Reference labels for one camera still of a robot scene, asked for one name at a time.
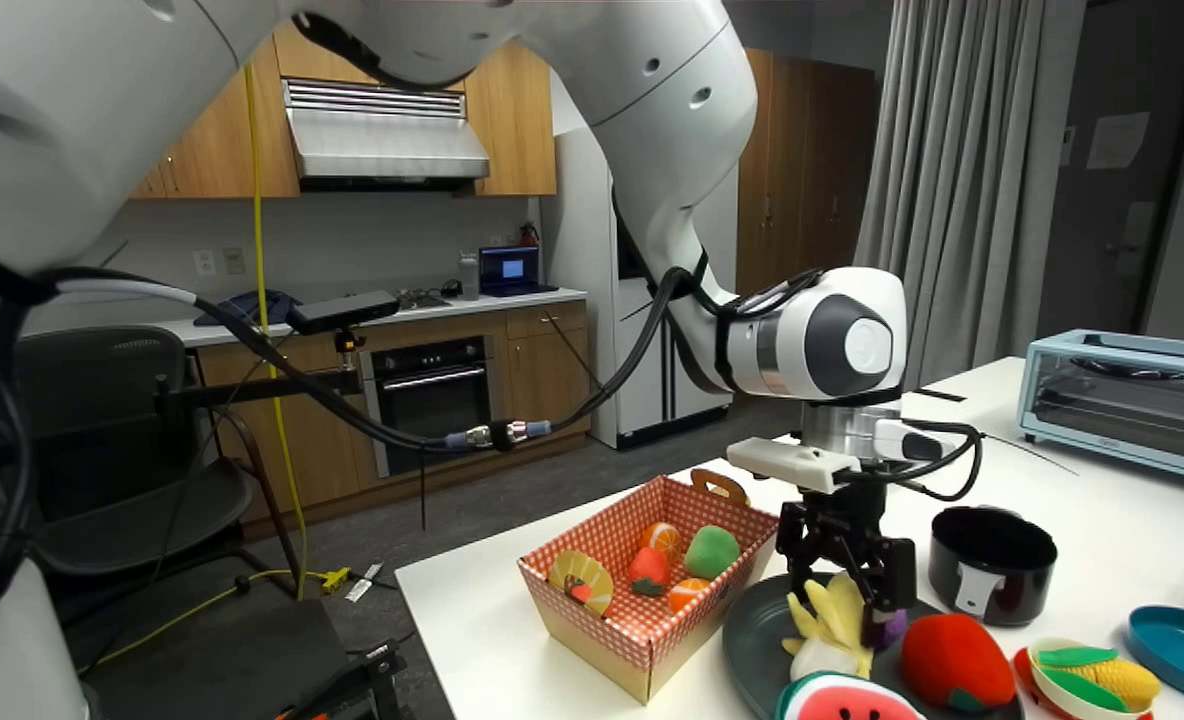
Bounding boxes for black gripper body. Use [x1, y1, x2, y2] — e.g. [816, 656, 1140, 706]
[775, 478, 895, 552]

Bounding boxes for yellow banana plush toy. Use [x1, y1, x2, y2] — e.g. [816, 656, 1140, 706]
[782, 573, 879, 685]

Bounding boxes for purple eggplant plush toy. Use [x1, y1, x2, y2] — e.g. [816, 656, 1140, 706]
[874, 604, 912, 656]

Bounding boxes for green round plush toy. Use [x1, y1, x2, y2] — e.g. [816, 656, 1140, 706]
[685, 522, 746, 585]

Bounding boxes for black toy pot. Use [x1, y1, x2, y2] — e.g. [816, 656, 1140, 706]
[927, 505, 1064, 634]

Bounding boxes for red tomato plush toy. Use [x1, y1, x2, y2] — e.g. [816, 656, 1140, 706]
[895, 612, 1025, 717]

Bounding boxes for small orange plush toy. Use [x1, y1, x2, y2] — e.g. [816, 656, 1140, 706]
[663, 573, 718, 616]

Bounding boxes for watermelon slice plush toy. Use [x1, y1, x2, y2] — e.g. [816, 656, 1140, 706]
[774, 669, 927, 720]

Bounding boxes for orange red plush toy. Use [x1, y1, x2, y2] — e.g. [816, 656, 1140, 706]
[625, 517, 690, 599]

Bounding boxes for orange checkered cardboard box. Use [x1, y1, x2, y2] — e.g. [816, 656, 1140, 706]
[518, 468, 787, 708]

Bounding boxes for yellow brown slice plush toy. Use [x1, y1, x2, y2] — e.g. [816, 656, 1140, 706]
[544, 547, 622, 622]

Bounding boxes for dark grey plate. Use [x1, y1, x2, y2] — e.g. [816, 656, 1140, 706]
[722, 569, 1028, 720]

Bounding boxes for white double door fridge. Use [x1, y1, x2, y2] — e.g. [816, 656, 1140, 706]
[550, 76, 746, 454]

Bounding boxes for light blue toaster oven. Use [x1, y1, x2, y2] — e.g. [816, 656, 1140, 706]
[1015, 327, 1184, 491]

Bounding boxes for wooden base cabinets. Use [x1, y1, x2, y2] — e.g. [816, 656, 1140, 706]
[195, 298, 598, 530]

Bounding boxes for grey curtain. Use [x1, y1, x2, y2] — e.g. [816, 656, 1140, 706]
[853, 0, 1088, 391]

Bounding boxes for black built-in oven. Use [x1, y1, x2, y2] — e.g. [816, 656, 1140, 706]
[370, 334, 495, 480]

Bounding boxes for blue countertop appliance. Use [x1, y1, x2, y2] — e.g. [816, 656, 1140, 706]
[477, 240, 544, 299]

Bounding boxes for white plug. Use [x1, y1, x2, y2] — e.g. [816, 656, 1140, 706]
[345, 561, 385, 604]

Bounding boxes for white paper sign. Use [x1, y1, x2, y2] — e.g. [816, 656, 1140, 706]
[1084, 114, 1151, 171]

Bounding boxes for black metal cart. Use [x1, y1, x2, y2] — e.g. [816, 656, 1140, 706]
[75, 594, 410, 720]

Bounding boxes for silver range hood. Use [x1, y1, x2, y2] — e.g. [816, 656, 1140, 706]
[279, 76, 492, 192]

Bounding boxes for dark blue cloth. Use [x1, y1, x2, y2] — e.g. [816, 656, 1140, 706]
[191, 287, 303, 334]

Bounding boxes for black office chair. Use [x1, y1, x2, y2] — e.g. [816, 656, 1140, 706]
[0, 320, 303, 634]

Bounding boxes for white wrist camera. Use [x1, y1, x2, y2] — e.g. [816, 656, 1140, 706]
[726, 436, 864, 497]

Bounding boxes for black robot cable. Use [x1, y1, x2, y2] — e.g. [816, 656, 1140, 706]
[0, 235, 757, 455]

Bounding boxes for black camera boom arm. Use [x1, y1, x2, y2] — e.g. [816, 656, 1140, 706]
[149, 370, 370, 416]

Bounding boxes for yellow cable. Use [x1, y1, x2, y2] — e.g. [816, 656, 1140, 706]
[83, 57, 358, 673]

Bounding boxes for thick black hose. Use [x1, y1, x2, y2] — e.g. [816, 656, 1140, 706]
[0, 235, 57, 685]

